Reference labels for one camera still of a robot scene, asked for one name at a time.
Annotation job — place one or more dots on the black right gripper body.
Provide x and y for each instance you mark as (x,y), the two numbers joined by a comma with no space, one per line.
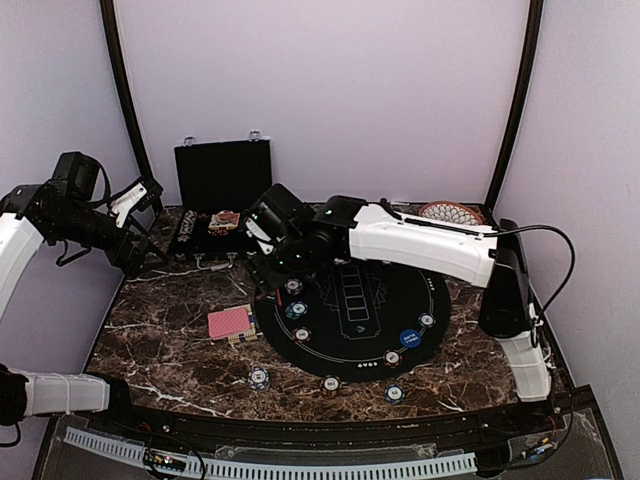
(293,261)

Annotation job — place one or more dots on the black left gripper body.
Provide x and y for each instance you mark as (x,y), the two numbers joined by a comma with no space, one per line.
(118,257)

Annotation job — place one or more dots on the red-backed playing card deck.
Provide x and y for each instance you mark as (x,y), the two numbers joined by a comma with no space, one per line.
(222,324)

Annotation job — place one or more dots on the blue chip stack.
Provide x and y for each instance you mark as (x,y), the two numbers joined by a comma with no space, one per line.
(259,379)

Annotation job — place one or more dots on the red chip stack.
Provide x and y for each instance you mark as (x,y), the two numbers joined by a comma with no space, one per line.
(330,386)

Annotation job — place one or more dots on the blue small blind button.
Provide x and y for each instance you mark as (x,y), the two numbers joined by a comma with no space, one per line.
(410,338)

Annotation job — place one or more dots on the blue-green chip stack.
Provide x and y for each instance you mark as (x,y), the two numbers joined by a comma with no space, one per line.
(394,394)

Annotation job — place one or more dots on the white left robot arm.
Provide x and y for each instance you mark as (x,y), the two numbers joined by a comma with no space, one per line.
(65,210)

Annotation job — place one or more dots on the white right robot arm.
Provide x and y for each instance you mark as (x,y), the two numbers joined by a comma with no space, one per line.
(483,256)

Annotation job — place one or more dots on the black poker chip case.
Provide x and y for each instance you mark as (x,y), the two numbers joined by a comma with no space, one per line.
(218,183)

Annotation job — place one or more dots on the round black poker mat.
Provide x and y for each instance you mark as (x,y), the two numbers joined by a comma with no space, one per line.
(356,313)

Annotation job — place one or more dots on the yellow card deck box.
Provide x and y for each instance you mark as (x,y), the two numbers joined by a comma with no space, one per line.
(250,334)

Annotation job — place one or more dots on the patterned ceramic plate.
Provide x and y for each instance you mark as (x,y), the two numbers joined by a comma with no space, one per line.
(451,212)

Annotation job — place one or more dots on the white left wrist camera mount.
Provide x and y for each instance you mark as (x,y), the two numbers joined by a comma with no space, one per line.
(139,196)

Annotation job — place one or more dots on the left black frame post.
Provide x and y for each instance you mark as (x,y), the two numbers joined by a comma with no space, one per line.
(119,73)

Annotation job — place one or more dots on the black frame post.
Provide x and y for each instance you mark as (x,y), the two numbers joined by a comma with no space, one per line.
(119,73)
(521,88)

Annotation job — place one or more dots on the white slotted cable duct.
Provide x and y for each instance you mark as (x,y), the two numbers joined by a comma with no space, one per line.
(190,466)

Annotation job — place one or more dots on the right black frame post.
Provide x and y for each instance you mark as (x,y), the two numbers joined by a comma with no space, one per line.
(521,88)

